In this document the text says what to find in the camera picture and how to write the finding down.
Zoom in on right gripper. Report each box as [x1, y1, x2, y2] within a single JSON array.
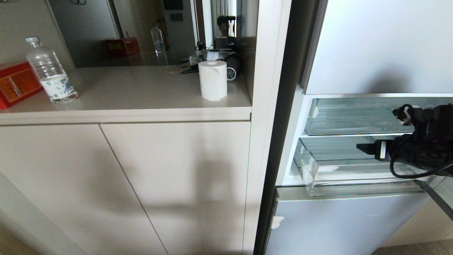
[[356, 139, 403, 163]]

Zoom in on shallow clear fridge drawer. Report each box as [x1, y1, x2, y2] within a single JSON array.
[[304, 97, 453, 136]]

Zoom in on clear fridge door shelves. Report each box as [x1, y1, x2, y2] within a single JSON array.
[[293, 135, 453, 197]]

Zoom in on silver fridge drawer front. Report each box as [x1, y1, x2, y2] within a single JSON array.
[[265, 186, 436, 255]]

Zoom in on silver fridge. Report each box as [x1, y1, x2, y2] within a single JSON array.
[[254, 0, 453, 255]]

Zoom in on large silver fridge door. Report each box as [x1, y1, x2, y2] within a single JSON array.
[[300, 0, 453, 95]]

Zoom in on black hair dryer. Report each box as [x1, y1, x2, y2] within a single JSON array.
[[225, 53, 242, 81]]

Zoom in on white paper roll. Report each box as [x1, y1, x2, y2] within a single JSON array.
[[198, 60, 228, 102]]

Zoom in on narrow beige cabinet door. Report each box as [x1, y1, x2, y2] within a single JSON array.
[[101, 121, 251, 255]]

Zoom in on flat tan packet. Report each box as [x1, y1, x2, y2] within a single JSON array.
[[165, 64, 199, 75]]

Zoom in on beige cabinet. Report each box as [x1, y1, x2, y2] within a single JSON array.
[[0, 0, 293, 255]]

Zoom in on wide beige cabinet door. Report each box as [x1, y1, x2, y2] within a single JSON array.
[[0, 124, 167, 255]]

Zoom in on clear plastic water bottle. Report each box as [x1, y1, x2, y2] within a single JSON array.
[[25, 36, 79, 104]]

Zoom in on red cardboard box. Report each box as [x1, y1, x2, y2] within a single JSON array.
[[0, 62, 45, 110]]

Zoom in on black cable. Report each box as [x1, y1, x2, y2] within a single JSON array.
[[389, 135, 453, 179]]

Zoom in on wall mirror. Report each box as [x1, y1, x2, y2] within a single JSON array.
[[47, 0, 242, 68]]

